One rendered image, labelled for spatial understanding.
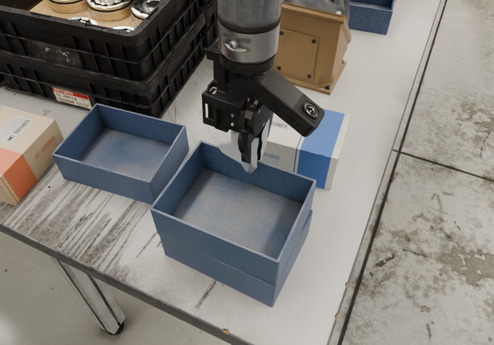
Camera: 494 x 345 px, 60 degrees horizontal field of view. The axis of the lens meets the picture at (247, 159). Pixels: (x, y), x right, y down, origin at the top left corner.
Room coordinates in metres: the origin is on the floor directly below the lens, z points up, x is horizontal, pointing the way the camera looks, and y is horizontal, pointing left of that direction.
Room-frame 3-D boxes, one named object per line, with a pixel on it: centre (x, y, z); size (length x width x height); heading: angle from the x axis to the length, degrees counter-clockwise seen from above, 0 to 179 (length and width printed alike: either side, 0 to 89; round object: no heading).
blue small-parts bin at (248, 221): (0.37, 0.02, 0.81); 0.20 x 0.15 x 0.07; 65
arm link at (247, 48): (0.46, 0.00, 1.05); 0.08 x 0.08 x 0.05
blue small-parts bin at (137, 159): (0.55, 0.24, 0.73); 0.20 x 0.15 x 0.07; 71
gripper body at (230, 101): (0.46, 0.01, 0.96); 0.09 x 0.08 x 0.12; 64
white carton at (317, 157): (0.58, -0.08, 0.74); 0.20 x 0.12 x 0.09; 70
